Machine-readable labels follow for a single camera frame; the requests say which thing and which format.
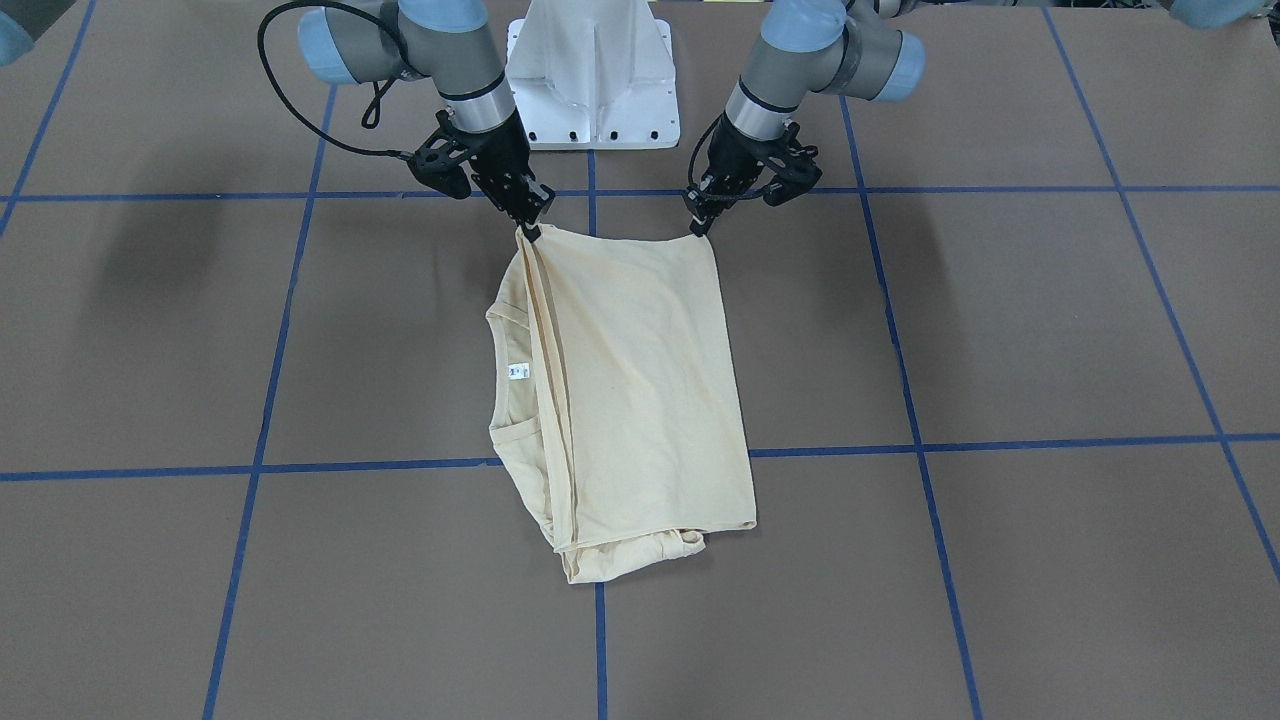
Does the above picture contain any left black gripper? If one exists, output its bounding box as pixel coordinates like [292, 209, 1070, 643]
[684, 114, 774, 237]

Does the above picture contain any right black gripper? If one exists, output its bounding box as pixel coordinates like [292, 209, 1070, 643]
[460, 110, 556, 243]

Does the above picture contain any yellow long-sleeve shirt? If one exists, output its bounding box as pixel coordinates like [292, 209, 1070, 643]
[486, 224, 756, 585]

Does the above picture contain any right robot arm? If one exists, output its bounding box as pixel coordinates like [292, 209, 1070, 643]
[256, 1, 556, 241]

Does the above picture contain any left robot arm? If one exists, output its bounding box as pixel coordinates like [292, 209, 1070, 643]
[684, 1, 925, 236]

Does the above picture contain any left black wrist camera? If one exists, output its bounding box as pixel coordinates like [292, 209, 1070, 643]
[762, 120, 823, 208]

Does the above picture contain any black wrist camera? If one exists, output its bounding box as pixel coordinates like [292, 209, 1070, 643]
[762, 120, 823, 208]
[404, 109, 474, 200]

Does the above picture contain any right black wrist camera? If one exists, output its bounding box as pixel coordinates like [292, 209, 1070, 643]
[404, 109, 474, 200]

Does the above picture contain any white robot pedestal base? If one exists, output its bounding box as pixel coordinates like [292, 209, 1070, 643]
[506, 1, 681, 151]

